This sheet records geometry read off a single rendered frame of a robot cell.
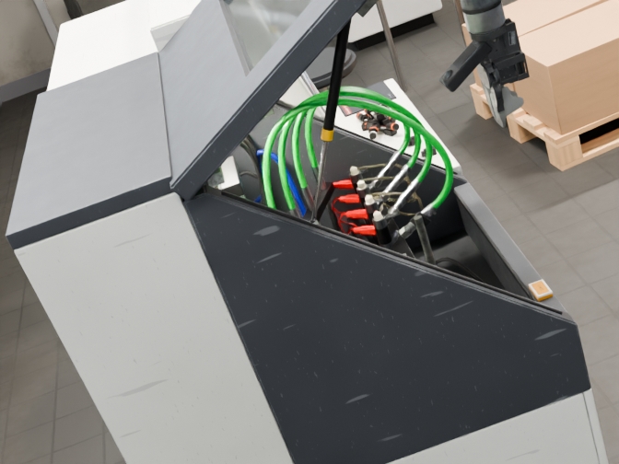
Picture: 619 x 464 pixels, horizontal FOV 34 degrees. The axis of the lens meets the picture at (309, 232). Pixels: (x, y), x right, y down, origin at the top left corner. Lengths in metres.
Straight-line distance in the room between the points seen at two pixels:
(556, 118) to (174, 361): 2.82
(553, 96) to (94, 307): 2.88
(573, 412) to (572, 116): 2.45
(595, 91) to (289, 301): 2.80
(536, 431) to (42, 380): 2.66
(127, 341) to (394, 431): 0.54
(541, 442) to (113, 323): 0.86
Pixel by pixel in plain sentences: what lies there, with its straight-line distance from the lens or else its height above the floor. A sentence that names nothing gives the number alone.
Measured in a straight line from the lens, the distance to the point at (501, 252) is 2.18.
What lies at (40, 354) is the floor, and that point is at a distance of 4.49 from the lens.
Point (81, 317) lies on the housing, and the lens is 1.73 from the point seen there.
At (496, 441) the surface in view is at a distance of 2.03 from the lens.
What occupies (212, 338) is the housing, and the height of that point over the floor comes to 1.19.
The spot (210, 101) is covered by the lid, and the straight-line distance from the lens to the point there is 1.71.
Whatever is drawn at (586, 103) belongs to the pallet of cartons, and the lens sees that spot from 4.36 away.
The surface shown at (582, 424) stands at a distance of 2.08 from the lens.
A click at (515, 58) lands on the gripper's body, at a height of 1.35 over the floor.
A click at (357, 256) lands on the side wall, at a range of 1.72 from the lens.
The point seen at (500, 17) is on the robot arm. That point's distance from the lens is 1.99.
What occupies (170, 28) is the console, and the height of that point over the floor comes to 1.54.
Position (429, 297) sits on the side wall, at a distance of 1.80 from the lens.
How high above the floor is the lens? 2.11
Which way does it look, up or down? 28 degrees down
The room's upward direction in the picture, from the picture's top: 20 degrees counter-clockwise
